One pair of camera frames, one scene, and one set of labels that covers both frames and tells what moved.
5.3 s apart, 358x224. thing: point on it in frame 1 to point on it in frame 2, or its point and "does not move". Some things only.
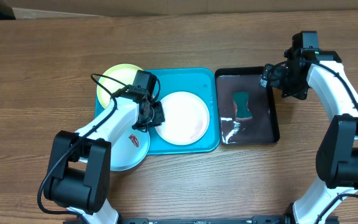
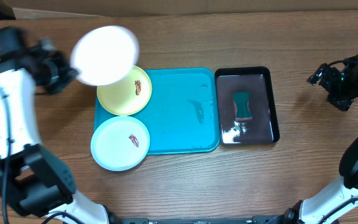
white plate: x=186 y=118 to x=104 y=55
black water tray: x=262 y=127 does not move
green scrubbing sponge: x=241 y=99 does not move
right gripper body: x=293 y=84 to x=342 y=91
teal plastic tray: x=204 y=83 does not move
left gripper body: x=156 y=116 to x=58 y=73
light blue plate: x=130 y=150 does not move
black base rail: x=278 y=219 does not move
